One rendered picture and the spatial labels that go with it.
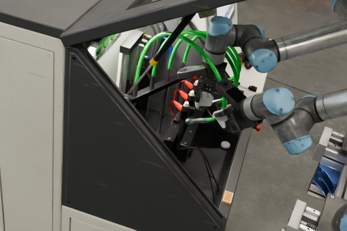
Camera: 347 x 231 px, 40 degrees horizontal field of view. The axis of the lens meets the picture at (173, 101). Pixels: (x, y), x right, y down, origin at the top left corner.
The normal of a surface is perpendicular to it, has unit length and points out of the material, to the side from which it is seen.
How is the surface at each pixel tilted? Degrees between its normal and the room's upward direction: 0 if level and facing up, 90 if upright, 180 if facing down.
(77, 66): 90
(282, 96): 45
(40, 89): 90
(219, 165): 0
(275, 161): 0
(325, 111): 87
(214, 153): 0
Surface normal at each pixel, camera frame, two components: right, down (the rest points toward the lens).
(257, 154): 0.15, -0.81
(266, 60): 0.22, 0.61
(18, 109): -0.29, 0.52
